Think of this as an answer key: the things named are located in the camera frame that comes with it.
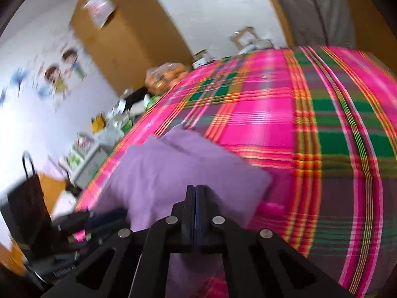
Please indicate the grey plastic curtain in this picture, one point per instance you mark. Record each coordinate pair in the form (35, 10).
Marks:
(313, 9)

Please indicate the black cloth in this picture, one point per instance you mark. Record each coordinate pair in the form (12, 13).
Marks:
(136, 97)

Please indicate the purple fleece sweater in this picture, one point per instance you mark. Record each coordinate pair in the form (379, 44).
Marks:
(173, 173)

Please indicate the wooden wardrobe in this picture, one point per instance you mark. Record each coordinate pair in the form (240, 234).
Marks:
(133, 37)

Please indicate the pink green plaid bed sheet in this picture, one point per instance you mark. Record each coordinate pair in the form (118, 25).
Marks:
(310, 146)

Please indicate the white storage box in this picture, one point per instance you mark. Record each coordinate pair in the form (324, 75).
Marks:
(90, 164)

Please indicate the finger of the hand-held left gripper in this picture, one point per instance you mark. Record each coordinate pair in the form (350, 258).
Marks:
(105, 231)
(107, 215)

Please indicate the white pink plastic bag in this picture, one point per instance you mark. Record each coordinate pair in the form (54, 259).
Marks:
(99, 7)

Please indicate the small white box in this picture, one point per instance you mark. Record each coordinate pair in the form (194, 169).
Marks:
(201, 58)

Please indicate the brown cardboard box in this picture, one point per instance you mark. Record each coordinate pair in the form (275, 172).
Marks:
(245, 37)

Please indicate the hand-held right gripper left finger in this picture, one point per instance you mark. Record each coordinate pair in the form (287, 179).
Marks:
(189, 219)

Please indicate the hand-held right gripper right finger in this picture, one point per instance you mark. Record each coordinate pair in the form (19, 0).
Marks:
(201, 219)

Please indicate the bag of oranges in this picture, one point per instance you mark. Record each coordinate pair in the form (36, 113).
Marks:
(166, 77)

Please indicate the cartoon wall sticker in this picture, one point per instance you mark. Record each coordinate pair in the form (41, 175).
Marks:
(59, 74)

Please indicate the wooden headboard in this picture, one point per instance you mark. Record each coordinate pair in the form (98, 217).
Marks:
(54, 189)

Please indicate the yellow bag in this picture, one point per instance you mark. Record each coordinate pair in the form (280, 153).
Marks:
(98, 123)

